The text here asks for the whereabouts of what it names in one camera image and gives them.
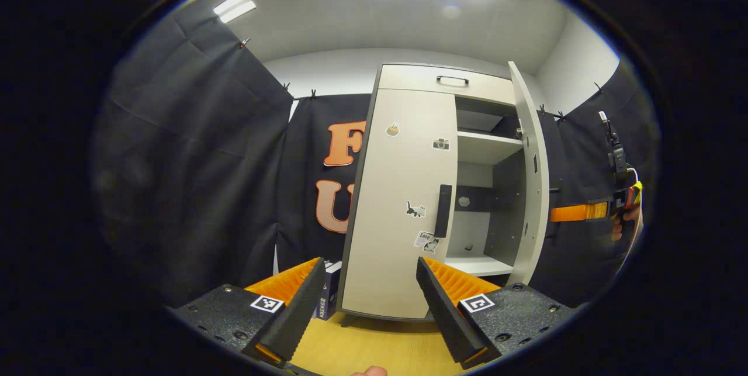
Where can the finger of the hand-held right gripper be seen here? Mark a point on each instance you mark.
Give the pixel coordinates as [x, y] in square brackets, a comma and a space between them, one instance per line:
[575, 212]

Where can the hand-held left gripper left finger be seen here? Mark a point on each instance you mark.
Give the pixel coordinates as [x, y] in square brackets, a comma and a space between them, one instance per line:
[292, 317]

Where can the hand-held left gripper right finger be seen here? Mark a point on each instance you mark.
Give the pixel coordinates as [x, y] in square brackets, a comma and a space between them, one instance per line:
[444, 317]

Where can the beige shoe cabinet door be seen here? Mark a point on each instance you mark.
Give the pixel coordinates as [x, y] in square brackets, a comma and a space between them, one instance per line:
[391, 189]
[534, 189]

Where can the beige double-door shoe cabinet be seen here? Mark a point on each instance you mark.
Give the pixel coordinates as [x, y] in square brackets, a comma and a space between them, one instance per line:
[502, 200]

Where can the white cabinet shelf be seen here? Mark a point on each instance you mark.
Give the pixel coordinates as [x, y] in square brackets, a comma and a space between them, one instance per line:
[476, 265]
[482, 145]

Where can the beige cabinet drawer front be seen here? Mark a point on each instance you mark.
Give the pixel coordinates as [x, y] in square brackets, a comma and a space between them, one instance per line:
[409, 76]

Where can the blue white cardboard box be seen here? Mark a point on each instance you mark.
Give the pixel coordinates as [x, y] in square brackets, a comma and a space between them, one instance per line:
[331, 294]

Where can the black backdrop cloth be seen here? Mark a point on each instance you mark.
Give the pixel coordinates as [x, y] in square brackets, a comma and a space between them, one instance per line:
[187, 177]

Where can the small ceiling light panel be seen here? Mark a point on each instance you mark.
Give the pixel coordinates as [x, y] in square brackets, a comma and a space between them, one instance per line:
[235, 6]

